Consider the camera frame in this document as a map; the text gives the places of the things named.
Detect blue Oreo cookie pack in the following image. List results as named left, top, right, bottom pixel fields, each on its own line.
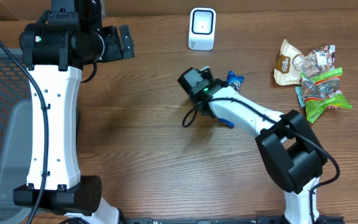
left=218, top=71, right=244, bottom=128

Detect beige brown pastry bag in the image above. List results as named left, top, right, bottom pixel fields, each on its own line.
left=273, top=39, right=336, bottom=86

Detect teal snack wrapper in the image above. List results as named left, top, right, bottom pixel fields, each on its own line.
left=295, top=86, right=305, bottom=108

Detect green snack bag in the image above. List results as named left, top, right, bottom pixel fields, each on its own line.
left=301, top=68, right=352, bottom=123

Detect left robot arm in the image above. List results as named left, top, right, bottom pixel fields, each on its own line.
left=13, top=0, right=134, bottom=223

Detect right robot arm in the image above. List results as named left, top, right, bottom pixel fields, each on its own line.
left=177, top=67, right=344, bottom=223

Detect white barcode scanner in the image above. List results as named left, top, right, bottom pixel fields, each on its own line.
left=188, top=7, right=216, bottom=51

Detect grey plastic basket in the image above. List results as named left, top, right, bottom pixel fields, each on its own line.
left=0, top=49, right=42, bottom=223

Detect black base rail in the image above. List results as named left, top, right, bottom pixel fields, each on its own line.
left=122, top=216, right=344, bottom=224

